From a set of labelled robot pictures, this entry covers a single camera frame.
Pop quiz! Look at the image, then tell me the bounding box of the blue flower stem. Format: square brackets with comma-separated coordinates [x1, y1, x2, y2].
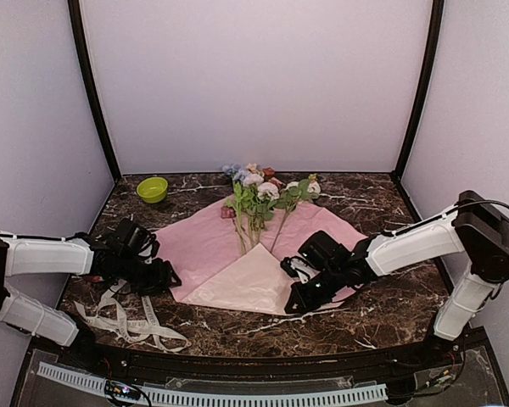
[222, 164, 250, 254]

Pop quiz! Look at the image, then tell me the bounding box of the white rose stem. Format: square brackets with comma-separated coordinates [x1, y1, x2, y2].
[270, 174, 322, 253]
[242, 174, 280, 252]

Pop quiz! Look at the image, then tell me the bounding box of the right black frame post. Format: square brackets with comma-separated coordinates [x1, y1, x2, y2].
[392, 0, 445, 182]

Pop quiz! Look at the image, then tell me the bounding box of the grey slotted cable duct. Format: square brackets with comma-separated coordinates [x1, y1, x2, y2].
[36, 362, 389, 406]

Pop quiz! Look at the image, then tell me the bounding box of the green plastic bowl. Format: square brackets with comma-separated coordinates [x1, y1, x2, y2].
[136, 176, 168, 204]

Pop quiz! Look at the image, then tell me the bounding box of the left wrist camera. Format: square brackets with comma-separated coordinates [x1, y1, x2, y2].
[105, 218, 160, 261]

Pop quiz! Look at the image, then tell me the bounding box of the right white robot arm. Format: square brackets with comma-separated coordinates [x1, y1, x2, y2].
[281, 190, 509, 368]

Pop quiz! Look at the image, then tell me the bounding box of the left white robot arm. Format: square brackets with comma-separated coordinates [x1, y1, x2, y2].
[0, 219, 186, 370]

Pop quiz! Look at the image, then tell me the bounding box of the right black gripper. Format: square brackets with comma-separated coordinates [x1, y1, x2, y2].
[285, 265, 344, 314]

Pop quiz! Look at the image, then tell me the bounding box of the pink wrapping paper sheet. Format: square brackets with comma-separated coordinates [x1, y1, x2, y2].
[156, 200, 364, 315]

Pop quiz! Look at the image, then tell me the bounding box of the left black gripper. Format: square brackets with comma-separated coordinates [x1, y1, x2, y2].
[117, 253, 182, 298]

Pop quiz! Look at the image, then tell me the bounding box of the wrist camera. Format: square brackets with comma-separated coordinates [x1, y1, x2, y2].
[280, 231, 351, 284]
[105, 218, 160, 261]

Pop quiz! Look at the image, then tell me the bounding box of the black frame post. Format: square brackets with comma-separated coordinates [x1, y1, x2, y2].
[67, 0, 122, 183]
[392, 0, 445, 182]

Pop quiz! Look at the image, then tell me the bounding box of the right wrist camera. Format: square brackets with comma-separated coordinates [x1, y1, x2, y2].
[280, 231, 351, 284]

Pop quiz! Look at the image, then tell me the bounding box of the beige printed ribbon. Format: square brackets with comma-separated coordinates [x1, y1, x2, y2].
[74, 280, 192, 354]

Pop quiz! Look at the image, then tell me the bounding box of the peach and orange flower stem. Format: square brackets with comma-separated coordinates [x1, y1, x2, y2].
[246, 163, 276, 181]

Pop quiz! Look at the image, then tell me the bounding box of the left black frame post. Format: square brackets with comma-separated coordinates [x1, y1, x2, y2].
[67, 0, 122, 183]

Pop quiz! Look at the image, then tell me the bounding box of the mauve rose stem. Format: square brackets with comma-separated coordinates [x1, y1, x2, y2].
[221, 206, 247, 254]

